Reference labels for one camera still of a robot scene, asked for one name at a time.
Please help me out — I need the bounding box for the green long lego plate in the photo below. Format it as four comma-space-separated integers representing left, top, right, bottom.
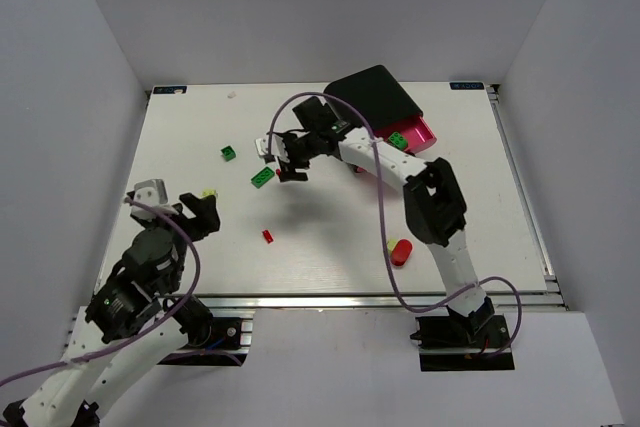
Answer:
250, 166, 276, 189

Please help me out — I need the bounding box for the green square lego brick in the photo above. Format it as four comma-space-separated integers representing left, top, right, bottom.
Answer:
221, 145, 237, 162

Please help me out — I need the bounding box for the pink drawer with black knob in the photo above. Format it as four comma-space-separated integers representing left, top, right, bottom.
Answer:
369, 113, 437, 156

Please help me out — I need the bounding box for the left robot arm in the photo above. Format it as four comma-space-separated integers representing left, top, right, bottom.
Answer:
1, 187, 220, 426

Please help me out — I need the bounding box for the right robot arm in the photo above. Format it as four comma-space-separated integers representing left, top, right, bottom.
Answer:
256, 92, 494, 337

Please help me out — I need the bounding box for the red sloped lego piece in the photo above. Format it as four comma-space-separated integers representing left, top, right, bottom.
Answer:
262, 230, 274, 244

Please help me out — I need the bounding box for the black drawer cabinet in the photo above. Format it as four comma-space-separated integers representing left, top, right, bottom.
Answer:
323, 65, 423, 123

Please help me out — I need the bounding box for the green lego brick in drawer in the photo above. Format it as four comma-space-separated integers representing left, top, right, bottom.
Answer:
387, 132, 409, 151

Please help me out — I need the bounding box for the pale yellow small lego brick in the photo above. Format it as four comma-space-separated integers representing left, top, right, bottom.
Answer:
386, 238, 399, 254

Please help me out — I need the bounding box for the red round lego block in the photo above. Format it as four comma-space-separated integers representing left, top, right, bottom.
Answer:
390, 239, 413, 267

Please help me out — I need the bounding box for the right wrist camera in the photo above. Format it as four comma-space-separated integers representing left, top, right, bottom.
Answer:
255, 137, 275, 164

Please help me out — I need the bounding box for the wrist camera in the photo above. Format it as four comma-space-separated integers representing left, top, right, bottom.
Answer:
255, 137, 275, 164
125, 179, 168, 221

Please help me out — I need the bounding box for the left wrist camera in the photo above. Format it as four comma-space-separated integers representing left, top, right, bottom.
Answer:
125, 179, 168, 221

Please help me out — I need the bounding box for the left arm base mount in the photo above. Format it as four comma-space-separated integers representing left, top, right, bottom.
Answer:
159, 296, 249, 367

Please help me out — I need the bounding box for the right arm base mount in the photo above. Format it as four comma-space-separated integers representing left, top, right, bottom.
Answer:
410, 309, 523, 373

